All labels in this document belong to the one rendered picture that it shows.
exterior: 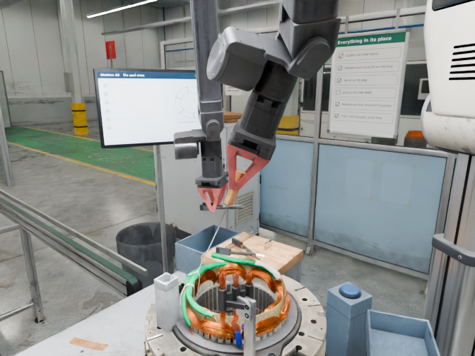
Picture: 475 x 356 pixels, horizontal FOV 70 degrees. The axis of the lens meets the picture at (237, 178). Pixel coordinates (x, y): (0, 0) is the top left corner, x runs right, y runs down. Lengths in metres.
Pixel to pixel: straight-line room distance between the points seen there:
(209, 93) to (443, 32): 0.49
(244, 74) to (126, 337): 0.88
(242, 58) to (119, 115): 1.16
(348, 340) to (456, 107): 0.53
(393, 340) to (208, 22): 0.74
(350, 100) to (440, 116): 2.07
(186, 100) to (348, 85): 1.54
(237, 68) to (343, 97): 2.41
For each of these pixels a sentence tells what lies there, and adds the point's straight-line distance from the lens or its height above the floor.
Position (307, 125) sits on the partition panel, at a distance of 3.04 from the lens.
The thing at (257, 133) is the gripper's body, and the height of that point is 1.42.
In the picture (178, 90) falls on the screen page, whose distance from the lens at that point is 1.62.
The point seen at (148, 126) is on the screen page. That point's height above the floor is 1.32.
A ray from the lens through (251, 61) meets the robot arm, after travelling 0.47.
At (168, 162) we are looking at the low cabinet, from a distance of 3.39.
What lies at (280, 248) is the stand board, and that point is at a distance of 0.95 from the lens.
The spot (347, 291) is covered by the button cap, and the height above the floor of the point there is 1.04.
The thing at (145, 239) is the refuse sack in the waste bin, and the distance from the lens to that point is 2.55.
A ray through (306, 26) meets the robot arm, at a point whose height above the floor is 1.56.
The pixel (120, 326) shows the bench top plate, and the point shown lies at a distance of 1.19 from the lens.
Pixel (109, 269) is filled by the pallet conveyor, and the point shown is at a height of 0.76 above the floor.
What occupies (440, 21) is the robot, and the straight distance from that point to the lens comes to 0.80.
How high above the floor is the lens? 1.49
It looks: 15 degrees down
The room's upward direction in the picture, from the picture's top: straight up
